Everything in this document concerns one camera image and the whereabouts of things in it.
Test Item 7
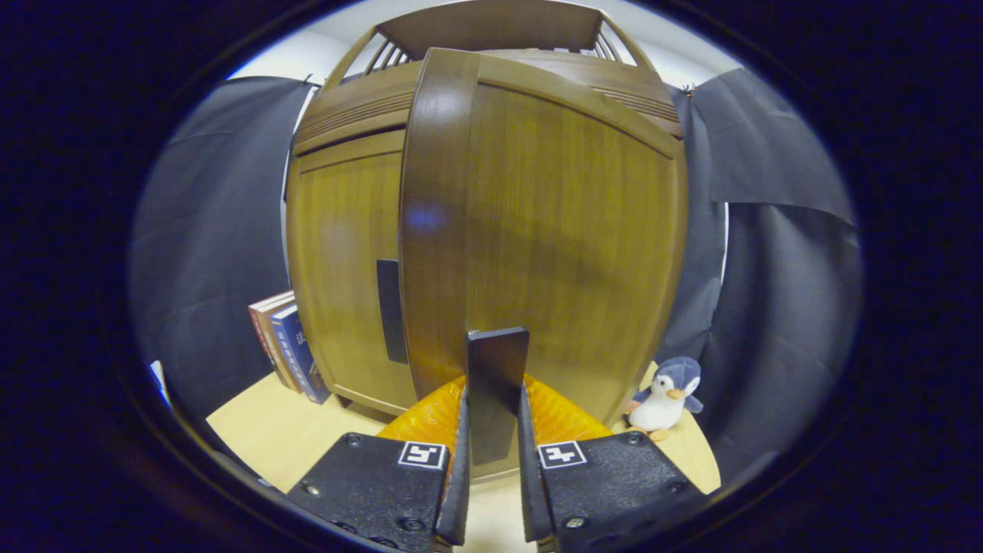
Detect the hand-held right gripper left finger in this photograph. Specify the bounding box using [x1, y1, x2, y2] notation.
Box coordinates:
[286, 375, 472, 553]

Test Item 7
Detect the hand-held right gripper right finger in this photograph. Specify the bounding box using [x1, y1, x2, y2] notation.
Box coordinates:
[516, 374, 707, 553]

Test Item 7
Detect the wooden shoe cabinet door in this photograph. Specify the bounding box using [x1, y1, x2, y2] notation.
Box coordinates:
[286, 129, 419, 417]
[398, 48, 690, 481]

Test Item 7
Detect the wooden double-door shoe cabinet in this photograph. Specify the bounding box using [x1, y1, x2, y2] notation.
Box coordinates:
[286, 0, 690, 419]

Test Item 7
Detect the penguin plush toy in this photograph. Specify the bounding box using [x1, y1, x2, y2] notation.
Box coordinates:
[624, 356, 704, 442]

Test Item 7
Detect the dark blue book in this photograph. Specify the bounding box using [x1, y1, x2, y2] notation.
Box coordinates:
[270, 303, 333, 406]

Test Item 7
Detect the red and white book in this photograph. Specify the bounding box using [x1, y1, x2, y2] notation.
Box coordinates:
[247, 290, 296, 385]

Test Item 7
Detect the black backdrop cloth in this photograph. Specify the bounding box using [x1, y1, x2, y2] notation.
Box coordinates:
[127, 68, 865, 485]

